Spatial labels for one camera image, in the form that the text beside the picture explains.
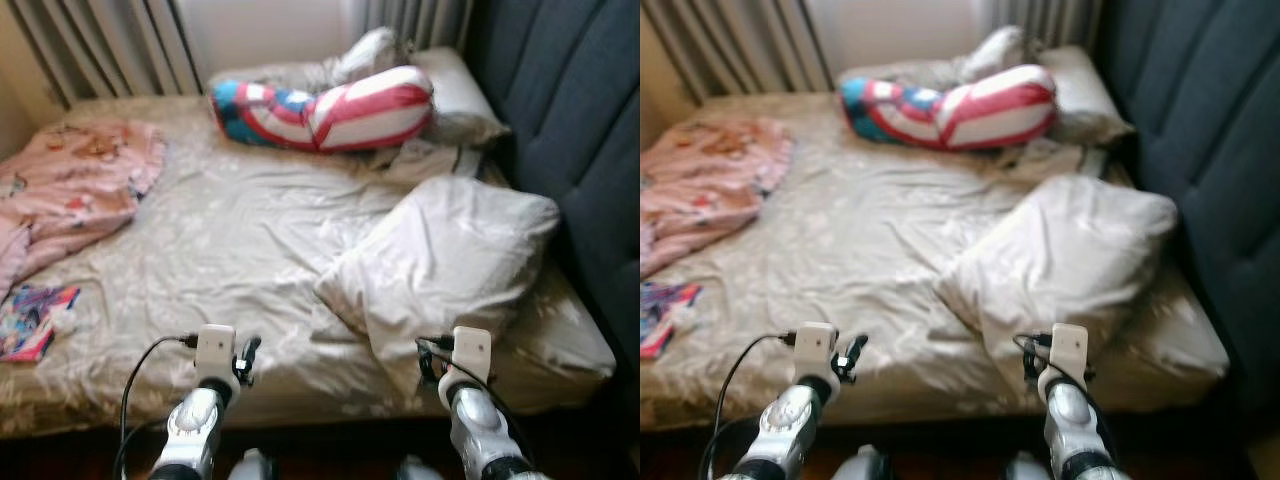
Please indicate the colourful manga book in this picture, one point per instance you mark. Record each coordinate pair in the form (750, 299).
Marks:
(665, 315)
(35, 320)

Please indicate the large beige pillow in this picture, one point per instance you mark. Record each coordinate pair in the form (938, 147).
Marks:
(1060, 260)
(440, 260)

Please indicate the silver left robot leg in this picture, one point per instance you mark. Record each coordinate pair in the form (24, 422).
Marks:
(860, 465)
(252, 467)

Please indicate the silver robot leg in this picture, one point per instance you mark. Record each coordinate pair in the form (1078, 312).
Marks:
(252, 467)
(1027, 468)
(417, 469)
(860, 465)

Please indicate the silver right robot leg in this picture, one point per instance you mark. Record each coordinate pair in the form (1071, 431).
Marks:
(1027, 468)
(417, 469)

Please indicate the beige floral bedsheet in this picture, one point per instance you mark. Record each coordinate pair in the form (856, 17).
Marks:
(250, 240)
(870, 240)

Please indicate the white printed cloth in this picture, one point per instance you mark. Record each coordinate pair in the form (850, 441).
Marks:
(430, 160)
(1055, 160)

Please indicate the pink cartoon print blanket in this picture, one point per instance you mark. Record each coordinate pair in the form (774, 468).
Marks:
(80, 190)
(710, 180)

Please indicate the red white blue striped bolster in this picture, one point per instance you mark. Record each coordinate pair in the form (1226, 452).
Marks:
(350, 110)
(980, 110)

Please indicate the small beige pillow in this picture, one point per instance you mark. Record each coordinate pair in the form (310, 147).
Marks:
(465, 100)
(1090, 100)

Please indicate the dark blue upholstered headboard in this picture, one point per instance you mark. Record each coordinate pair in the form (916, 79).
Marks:
(570, 100)
(1200, 100)

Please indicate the grey white crumpled blanket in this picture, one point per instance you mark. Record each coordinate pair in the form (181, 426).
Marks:
(995, 52)
(370, 55)

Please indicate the grey pleated curtain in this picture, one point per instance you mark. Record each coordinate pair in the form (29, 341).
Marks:
(740, 45)
(1045, 20)
(110, 45)
(410, 20)

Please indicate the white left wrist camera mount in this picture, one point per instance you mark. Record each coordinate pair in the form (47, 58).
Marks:
(815, 348)
(215, 350)

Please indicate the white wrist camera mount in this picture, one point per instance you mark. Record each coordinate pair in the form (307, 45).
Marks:
(472, 352)
(1068, 348)
(815, 348)
(215, 350)

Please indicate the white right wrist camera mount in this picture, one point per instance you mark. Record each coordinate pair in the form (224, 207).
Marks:
(472, 352)
(1068, 348)

